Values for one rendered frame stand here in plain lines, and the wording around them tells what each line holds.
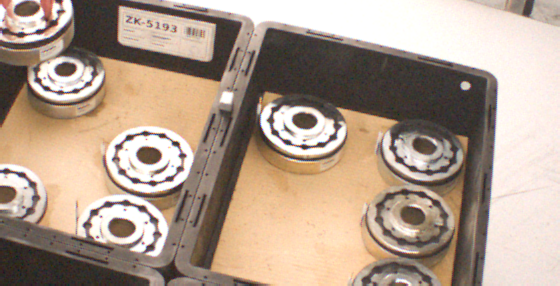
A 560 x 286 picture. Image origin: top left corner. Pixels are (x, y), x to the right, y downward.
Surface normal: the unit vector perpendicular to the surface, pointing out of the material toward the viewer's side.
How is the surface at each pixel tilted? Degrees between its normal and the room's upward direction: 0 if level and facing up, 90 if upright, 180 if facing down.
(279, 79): 90
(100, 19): 90
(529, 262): 0
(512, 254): 0
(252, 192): 0
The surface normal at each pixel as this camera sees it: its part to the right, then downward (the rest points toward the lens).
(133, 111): 0.11, -0.71
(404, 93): -0.19, 0.67
